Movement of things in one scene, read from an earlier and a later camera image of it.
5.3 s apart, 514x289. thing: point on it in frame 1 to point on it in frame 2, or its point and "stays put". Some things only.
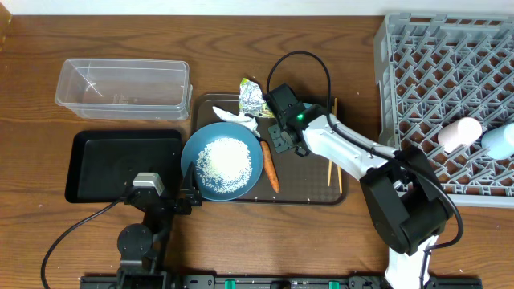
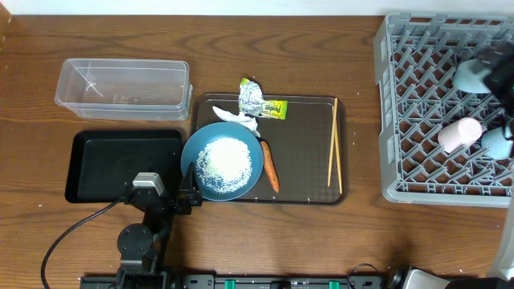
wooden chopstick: x=329 y=172 stays put
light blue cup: x=499 y=142 stays put
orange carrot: x=269 y=165 stays put
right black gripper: x=280 y=144 to x=495 y=79
